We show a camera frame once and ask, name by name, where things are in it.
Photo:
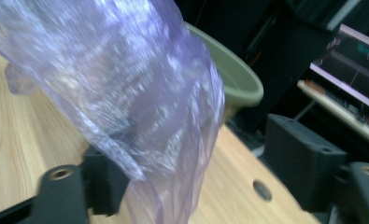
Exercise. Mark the grey slanted bar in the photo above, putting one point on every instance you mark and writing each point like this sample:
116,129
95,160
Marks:
342,14

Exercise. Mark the green plastic bin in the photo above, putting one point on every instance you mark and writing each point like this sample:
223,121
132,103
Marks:
238,81

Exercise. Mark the translucent purple plastic bag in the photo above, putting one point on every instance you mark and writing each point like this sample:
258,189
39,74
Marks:
116,93

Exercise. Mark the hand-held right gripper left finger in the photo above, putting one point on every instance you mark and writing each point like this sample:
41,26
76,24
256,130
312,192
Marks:
106,183

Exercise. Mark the white shelf board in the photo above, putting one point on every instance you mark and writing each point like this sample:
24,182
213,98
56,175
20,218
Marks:
337,109

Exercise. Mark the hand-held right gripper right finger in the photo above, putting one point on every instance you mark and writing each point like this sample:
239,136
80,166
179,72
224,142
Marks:
300,161

